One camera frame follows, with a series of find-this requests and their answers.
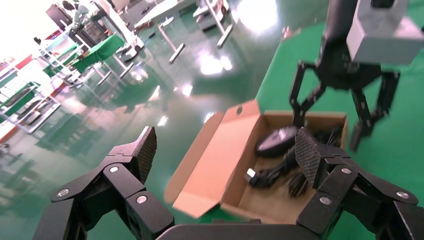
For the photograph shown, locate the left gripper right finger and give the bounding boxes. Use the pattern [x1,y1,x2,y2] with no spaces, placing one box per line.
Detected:
[293,127,424,240]

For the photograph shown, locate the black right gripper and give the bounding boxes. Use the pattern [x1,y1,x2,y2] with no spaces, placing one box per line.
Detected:
[289,0,402,152]

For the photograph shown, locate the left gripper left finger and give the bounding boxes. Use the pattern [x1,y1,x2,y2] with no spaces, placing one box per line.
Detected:
[33,125,175,240]

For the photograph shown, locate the black wired computer mouse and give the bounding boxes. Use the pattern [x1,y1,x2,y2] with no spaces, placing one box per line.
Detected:
[245,125,344,199]

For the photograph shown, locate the open brown cardboard box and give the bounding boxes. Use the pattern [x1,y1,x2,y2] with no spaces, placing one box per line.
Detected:
[163,98,349,226]

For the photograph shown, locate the green table cloth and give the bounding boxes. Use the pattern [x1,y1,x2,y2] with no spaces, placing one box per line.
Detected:
[195,0,424,240]

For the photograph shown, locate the white T-foot table leg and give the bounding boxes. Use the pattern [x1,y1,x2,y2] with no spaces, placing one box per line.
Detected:
[203,0,235,49]
[157,24,187,64]

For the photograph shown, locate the green cloth covered table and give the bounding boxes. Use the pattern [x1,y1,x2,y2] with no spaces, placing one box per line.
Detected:
[0,81,62,135]
[69,33,147,87]

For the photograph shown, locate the white table top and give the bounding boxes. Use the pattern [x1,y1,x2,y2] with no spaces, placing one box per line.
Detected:
[134,0,200,30]

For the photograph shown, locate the black monitor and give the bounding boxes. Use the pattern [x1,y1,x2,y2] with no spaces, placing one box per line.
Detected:
[45,3,72,29]

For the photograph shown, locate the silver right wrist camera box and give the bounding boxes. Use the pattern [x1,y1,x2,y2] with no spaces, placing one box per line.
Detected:
[346,0,424,66]

